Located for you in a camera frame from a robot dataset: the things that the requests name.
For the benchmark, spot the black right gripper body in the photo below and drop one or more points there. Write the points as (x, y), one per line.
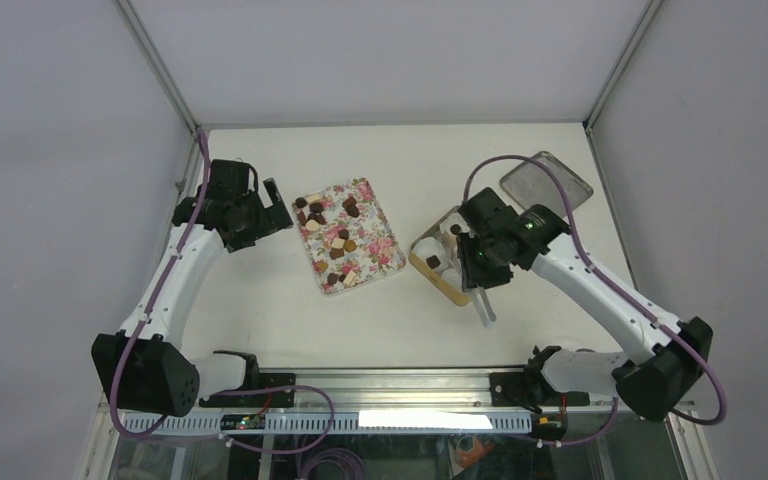
(480, 264)

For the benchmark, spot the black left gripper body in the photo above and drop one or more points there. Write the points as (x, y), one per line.
(254, 219)

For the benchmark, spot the gold square tin box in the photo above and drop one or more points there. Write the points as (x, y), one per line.
(448, 282)

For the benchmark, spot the silver square tin lid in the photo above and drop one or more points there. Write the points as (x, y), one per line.
(528, 184)

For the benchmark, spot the dark square chocolate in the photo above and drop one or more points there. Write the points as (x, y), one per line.
(433, 262)

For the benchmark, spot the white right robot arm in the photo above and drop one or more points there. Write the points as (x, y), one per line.
(660, 357)

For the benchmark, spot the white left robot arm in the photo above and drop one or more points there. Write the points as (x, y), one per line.
(141, 366)

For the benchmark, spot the white heart chocolate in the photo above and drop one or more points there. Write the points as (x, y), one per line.
(312, 225)

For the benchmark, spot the white rectangular chocolate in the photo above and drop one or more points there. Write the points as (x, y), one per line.
(349, 279)

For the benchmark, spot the white paper cup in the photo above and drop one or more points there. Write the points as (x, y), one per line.
(453, 218)
(451, 247)
(429, 246)

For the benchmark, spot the floral rectangular tray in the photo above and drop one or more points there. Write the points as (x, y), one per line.
(378, 254)

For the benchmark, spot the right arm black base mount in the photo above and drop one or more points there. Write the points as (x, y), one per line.
(526, 387)

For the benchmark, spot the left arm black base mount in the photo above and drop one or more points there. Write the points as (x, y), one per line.
(251, 391)

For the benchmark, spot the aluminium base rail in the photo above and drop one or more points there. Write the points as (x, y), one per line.
(353, 389)

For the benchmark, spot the white slotted cable duct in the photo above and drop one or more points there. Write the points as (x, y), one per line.
(391, 422)

